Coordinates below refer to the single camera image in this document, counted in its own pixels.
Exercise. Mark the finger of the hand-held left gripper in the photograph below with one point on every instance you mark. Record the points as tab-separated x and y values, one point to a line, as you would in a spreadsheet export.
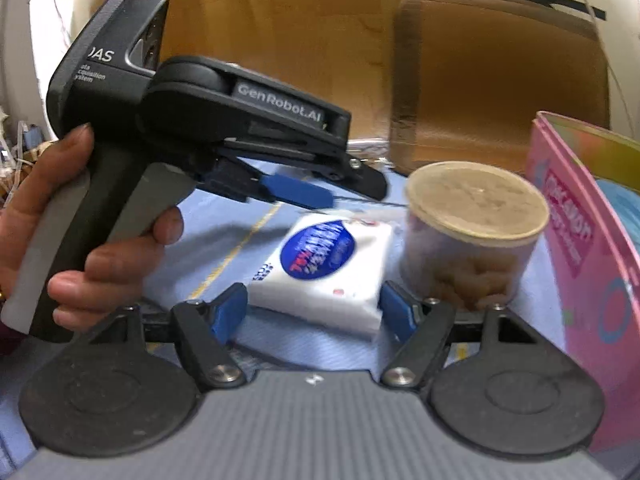
370	185
300	192

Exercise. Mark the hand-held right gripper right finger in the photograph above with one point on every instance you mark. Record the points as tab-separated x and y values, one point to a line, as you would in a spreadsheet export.
397	312

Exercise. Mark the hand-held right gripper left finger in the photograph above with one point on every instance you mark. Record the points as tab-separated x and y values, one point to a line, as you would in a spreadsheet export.
227	312

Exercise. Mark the small white tissue pack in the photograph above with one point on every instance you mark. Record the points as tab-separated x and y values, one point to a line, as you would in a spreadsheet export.
325	280

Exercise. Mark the person's left hand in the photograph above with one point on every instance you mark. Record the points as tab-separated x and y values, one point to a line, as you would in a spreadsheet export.
110	270

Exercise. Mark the blue tablecloth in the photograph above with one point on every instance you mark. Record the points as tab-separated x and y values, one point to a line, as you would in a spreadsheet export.
225	230

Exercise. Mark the clear jar with tan lid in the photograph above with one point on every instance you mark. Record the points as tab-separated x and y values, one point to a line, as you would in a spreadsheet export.
475	200

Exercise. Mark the brown chair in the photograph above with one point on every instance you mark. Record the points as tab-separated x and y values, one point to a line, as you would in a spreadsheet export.
500	85

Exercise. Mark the wooden board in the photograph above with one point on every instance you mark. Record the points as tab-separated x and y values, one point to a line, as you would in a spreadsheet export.
300	20

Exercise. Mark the pink cardboard box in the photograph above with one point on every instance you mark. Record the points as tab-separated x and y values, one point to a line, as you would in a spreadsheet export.
590	310

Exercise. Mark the light blue item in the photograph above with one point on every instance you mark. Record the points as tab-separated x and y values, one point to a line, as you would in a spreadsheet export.
622	210

